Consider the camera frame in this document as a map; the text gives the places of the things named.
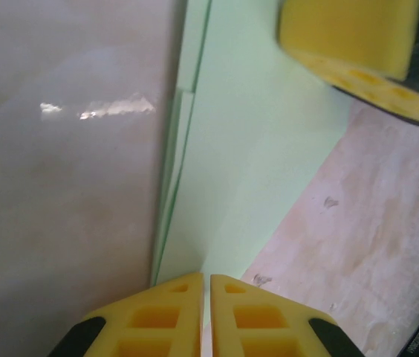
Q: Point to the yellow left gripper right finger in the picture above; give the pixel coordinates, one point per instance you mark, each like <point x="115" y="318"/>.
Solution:
<point x="269" y="323"/>

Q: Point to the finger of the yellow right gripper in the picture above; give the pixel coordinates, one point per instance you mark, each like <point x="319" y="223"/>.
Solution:
<point x="343" y="33"/>

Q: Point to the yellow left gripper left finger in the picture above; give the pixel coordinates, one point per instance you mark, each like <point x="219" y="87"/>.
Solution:
<point x="150" y="323"/>

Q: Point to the light green paper sheet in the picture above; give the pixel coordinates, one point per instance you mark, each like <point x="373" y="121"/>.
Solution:
<point x="250" y="148"/>

